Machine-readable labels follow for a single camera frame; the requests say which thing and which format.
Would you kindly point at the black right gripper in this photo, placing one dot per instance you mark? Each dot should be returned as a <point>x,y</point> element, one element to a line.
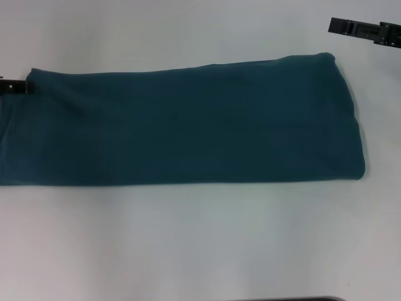
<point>391,34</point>

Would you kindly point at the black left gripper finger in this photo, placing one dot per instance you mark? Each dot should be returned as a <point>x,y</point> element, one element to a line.
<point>17,86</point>

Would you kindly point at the teal blue printed t-shirt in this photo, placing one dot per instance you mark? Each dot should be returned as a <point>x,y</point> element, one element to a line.
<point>188,125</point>

